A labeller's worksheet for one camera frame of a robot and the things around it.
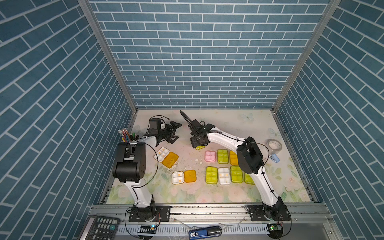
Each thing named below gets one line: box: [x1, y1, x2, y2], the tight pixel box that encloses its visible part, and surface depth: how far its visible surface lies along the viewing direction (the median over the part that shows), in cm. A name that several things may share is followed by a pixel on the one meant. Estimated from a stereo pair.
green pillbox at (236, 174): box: [230, 165, 244, 183], surface depth 86 cm
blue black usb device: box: [188, 226, 222, 240], surface depth 67 cm
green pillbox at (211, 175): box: [205, 166, 218, 185], surface depth 88 cm
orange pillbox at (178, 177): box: [171, 169, 197, 185], surface depth 88 cm
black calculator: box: [80, 214, 121, 240], surface depth 69 cm
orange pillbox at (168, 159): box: [153, 146, 179, 169], surface depth 96 cm
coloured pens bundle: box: [118, 128, 139, 143], surface depth 88 cm
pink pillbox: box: [204, 150, 217, 163], surface depth 96 cm
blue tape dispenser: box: [269, 153, 280, 164], surface depth 93 cm
